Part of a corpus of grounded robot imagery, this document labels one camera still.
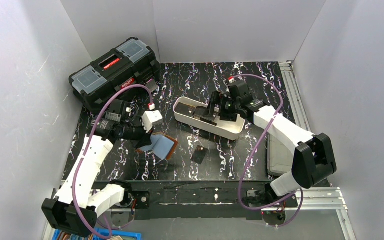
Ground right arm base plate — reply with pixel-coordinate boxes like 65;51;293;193
242;190;299;209

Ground brown leather card holder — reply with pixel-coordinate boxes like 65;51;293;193
149;132;179;160

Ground blue plastic bin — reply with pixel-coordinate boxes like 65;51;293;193
51;228;142;240

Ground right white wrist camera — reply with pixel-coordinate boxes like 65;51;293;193
228;76;242;95

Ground aluminium frame rail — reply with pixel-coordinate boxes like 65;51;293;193
42;61;357;240

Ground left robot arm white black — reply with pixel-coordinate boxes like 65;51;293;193
41;100;162;237

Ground black VIP card on mat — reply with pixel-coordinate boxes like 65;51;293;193
190;145;209;165

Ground black card stack near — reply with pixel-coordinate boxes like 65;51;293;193
193;106;218;126

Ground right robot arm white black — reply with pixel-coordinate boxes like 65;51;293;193
205;80;337;198

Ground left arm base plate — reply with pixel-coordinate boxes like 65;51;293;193
115;191;151;210

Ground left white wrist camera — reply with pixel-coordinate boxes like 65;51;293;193
140;103;163;133

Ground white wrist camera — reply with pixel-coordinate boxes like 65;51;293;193
228;76;242;95
140;103;163;133

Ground black toolbox clear lids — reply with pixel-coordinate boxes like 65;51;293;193
68;37;161;115

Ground white oblong tray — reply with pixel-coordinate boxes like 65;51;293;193
173;96;245;140

